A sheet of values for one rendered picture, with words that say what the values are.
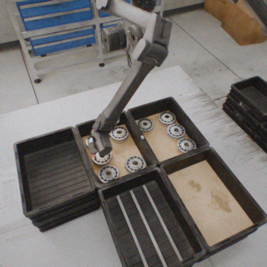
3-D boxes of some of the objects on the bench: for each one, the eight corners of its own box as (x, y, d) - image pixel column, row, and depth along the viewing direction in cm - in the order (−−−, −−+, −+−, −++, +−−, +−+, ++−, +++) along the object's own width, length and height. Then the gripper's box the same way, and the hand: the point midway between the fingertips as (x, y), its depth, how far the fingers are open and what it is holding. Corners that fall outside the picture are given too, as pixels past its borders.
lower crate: (28, 167, 135) (20, 155, 126) (80, 149, 143) (76, 137, 134) (40, 234, 112) (32, 226, 103) (101, 209, 120) (99, 199, 111)
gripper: (107, 129, 112) (109, 146, 124) (85, 136, 109) (89, 153, 122) (112, 140, 108) (113, 157, 121) (89, 147, 106) (94, 164, 118)
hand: (101, 154), depth 121 cm, fingers open, 6 cm apart
